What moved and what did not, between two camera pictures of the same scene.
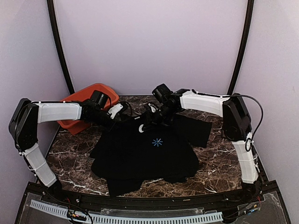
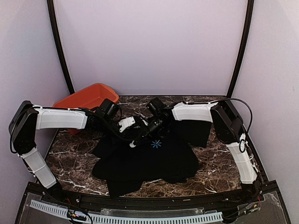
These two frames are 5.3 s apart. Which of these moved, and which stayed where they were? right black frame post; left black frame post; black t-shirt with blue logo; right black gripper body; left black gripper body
Moved: left black gripper body; right black gripper body
Stayed: right black frame post; black t-shirt with blue logo; left black frame post
